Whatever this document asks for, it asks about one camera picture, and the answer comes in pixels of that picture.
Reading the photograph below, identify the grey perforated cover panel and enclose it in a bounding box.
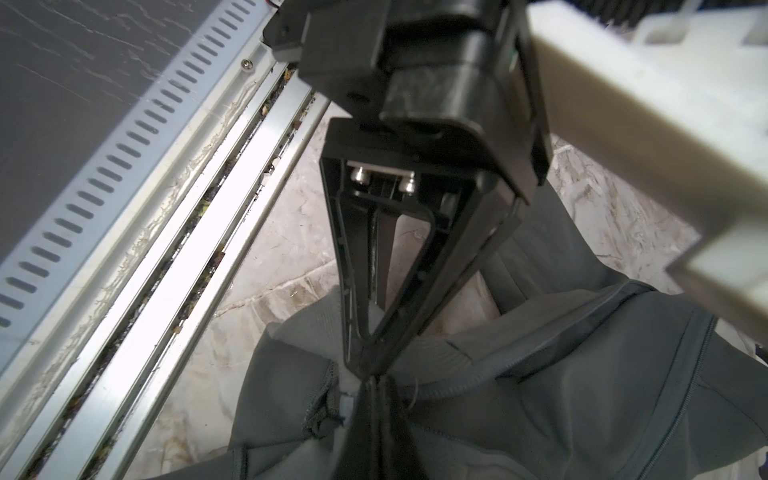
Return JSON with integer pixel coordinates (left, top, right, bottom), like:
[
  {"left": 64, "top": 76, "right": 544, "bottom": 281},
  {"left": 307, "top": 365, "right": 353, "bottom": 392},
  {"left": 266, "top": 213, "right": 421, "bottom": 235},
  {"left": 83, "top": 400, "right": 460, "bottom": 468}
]
[{"left": 1, "top": 1, "right": 270, "bottom": 365}]

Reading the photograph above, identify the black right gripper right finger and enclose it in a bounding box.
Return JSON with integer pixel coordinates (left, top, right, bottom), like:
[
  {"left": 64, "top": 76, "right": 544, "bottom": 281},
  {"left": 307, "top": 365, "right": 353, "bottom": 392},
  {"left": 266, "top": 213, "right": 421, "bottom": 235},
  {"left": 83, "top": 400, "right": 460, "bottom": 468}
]
[{"left": 377, "top": 376, "right": 427, "bottom": 480}]

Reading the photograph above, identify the dark grey zip jacket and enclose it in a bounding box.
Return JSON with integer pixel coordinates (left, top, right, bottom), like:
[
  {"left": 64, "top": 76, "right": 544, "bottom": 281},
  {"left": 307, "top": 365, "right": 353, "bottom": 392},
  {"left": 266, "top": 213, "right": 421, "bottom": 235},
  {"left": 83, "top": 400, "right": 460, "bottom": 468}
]
[{"left": 174, "top": 185, "right": 767, "bottom": 479}]

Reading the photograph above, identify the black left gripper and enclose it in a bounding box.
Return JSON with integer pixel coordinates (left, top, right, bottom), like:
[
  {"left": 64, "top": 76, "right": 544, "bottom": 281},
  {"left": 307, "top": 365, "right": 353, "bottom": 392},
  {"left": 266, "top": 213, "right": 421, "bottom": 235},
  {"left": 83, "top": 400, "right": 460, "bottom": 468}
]
[{"left": 263, "top": 1, "right": 551, "bottom": 378}]

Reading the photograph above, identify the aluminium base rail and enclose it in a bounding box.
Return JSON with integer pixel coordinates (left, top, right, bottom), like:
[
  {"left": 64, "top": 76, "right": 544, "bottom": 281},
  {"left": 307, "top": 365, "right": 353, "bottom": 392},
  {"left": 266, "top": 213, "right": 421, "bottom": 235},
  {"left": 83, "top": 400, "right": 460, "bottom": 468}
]
[{"left": 1, "top": 50, "right": 327, "bottom": 479}]

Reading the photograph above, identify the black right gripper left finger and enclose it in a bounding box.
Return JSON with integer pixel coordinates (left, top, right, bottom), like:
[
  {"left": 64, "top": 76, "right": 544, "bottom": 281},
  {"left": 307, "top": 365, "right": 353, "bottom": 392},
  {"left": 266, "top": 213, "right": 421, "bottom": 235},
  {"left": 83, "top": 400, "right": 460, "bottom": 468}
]
[{"left": 331, "top": 377, "right": 381, "bottom": 479}]

